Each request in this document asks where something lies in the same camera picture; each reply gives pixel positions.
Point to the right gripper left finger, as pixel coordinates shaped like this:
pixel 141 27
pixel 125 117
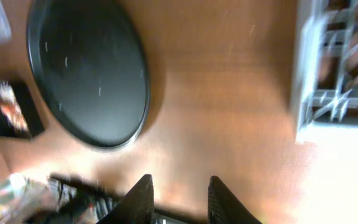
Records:
pixel 137 207

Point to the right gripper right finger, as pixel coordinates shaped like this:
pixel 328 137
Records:
pixel 224 207

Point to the rice and food leftovers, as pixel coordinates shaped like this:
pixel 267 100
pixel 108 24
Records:
pixel 10 107

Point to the round black serving tray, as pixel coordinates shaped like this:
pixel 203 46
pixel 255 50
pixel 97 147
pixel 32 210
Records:
pixel 89 65

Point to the grey dishwasher rack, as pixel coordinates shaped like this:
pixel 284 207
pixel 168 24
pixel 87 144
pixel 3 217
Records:
pixel 324 96

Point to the black rectangular tray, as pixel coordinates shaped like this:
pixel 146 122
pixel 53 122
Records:
pixel 30 113

